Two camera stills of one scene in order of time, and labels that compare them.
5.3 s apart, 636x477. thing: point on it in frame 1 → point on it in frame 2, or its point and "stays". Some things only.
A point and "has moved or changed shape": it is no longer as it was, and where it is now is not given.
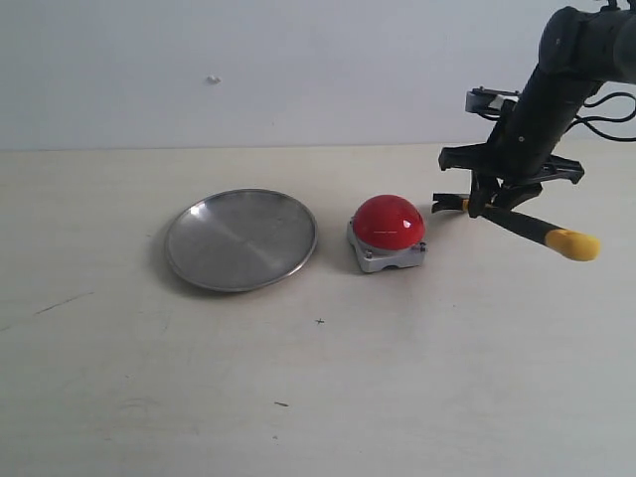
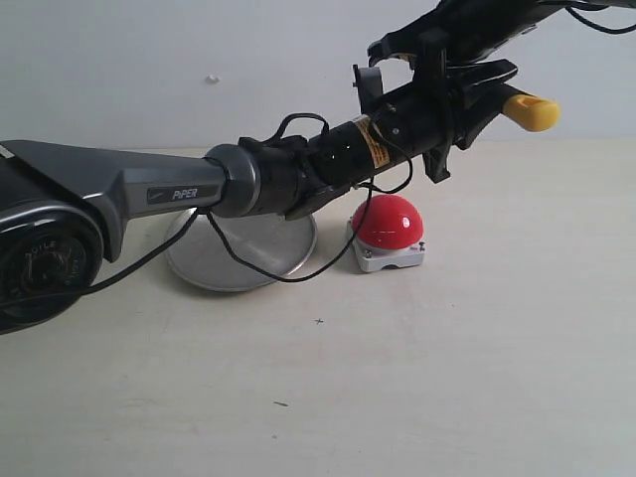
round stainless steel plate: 240,240 stays
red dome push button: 389,232 stays
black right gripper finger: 476,203 → 466,76
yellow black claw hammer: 567,243 has moved or changed shape
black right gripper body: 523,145 → 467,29
